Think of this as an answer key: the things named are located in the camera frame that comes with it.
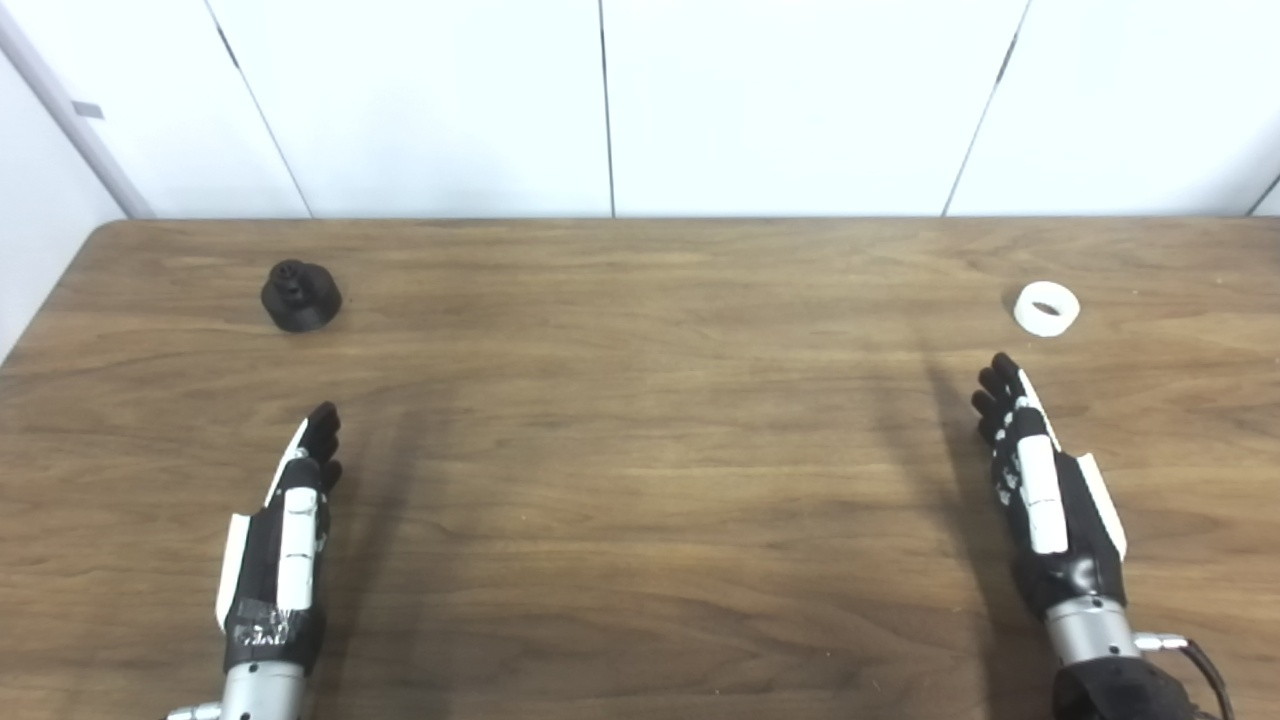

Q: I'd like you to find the white plastic ring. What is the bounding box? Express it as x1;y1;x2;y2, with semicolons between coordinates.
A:
1013;282;1082;338

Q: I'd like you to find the grey wall corner post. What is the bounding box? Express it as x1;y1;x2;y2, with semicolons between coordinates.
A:
0;5;156;219

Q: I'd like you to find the round black plastic part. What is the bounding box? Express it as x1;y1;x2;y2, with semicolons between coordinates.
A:
261;259;343;333

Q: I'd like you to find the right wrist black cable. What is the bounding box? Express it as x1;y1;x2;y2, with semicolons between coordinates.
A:
1135;632;1234;720

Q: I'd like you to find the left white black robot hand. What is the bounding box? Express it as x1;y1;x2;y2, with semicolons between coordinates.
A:
215;402;344;674

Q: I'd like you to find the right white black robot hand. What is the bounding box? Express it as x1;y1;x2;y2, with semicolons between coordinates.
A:
972;352;1129;621

